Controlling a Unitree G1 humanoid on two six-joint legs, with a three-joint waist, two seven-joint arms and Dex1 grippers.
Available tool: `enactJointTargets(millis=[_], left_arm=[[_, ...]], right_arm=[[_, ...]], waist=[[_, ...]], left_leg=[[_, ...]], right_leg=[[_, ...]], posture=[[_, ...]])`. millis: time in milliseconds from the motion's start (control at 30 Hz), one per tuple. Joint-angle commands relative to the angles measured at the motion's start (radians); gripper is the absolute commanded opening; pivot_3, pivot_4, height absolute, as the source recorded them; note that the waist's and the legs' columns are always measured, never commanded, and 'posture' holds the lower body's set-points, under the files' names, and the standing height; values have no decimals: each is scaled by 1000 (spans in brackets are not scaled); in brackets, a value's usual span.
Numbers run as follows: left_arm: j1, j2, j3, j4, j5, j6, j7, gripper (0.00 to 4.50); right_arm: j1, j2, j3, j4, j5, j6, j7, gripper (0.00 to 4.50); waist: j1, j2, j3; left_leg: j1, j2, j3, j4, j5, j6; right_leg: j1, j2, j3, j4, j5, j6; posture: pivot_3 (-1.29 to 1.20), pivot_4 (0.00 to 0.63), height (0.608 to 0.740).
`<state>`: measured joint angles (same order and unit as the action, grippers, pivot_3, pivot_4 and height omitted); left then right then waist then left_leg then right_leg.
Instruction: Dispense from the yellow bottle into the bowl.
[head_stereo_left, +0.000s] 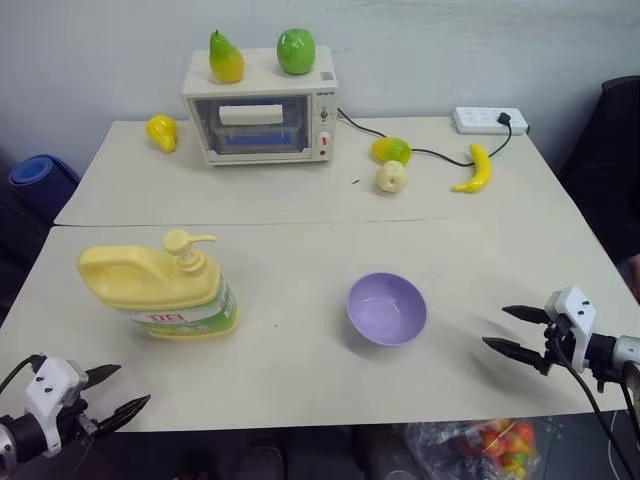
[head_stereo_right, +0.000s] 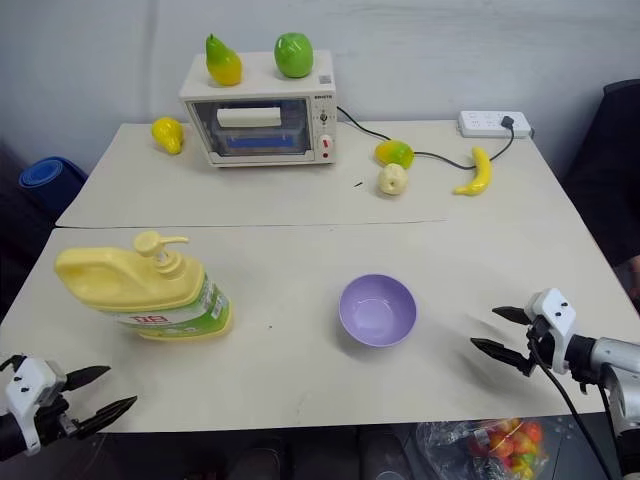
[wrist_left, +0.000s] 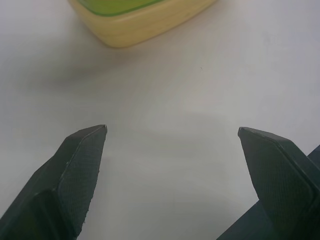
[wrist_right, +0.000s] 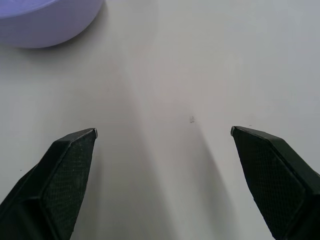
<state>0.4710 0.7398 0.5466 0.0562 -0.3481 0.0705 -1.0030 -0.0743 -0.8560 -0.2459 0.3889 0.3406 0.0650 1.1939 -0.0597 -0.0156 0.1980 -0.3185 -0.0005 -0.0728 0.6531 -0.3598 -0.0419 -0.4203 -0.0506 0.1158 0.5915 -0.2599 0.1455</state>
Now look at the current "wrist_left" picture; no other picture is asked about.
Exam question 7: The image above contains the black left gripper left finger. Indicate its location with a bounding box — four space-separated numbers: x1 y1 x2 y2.
0 124 108 240

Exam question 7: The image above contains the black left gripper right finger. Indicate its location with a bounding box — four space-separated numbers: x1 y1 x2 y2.
237 126 320 240

